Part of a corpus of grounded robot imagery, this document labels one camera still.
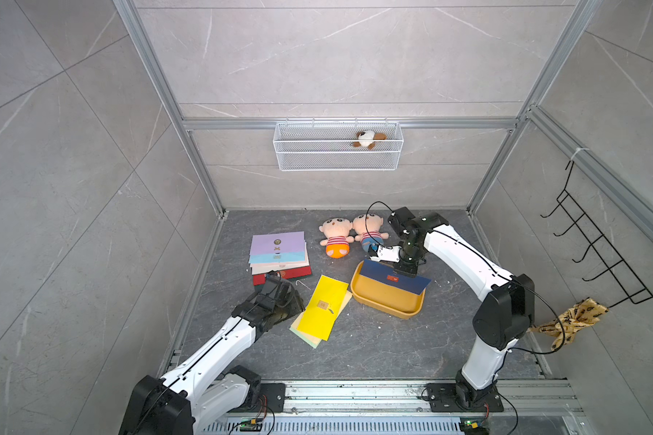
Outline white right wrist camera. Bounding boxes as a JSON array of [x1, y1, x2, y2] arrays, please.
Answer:
[[368, 245, 401, 263]]

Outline plush doll blue pants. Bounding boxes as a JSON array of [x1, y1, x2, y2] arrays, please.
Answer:
[[353, 213, 389, 254]]

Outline tan kraft envelope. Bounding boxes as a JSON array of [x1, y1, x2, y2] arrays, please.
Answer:
[[290, 291, 352, 331]]

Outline purple envelope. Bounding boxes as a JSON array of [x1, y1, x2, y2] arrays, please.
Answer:
[[250, 231, 305, 257]]

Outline black wire hook rack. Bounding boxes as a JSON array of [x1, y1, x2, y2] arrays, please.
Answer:
[[541, 161, 653, 308]]

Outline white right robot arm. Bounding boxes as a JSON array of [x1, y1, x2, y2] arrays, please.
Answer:
[[388, 208, 539, 410]]

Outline pink envelope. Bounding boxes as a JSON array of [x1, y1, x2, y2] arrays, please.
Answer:
[[250, 258, 309, 270]]

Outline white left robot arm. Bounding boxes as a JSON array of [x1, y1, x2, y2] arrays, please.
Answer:
[[119, 272, 305, 434]]

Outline cream white envelope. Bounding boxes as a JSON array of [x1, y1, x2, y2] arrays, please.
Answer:
[[251, 268, 294, 275]]

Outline yellow patterned cloth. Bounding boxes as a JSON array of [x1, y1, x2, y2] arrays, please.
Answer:
[[529, 298, 609, 351]]

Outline red envelope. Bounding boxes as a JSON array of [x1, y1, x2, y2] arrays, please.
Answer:
[[252, 266, 312, 286]]

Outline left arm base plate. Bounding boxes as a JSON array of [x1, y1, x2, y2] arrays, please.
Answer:
[[229, 382, 287, 414]]

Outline small brown white plush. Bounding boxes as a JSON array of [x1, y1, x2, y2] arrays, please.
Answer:
[[351, 130, 387, 150]]

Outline white wire mesh basket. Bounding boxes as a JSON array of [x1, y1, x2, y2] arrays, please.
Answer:
[[273, 121, 404, 171]]

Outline light blue envelope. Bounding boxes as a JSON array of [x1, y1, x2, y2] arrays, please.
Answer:
[[249, 243, 307, 265]]

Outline navy blue envelope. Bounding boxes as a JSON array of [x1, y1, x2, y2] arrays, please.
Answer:
[[359, 260, 432, 295]]

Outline yellow plastic storage box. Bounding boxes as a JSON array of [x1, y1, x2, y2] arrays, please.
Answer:
[[350, 261, 426, 319]]

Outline yellow envelope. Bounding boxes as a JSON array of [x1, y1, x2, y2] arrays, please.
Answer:
[[296, 275, 348, 341]]

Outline light green envelope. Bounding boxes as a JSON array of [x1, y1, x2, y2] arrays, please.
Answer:
[[290, 327, 322, 349]]

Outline metal mounting rail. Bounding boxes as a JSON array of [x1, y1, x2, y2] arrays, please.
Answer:
[[264, 379, 583, 418]]

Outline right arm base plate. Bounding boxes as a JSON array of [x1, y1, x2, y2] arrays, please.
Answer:
[[419, 381, 504, 413]]

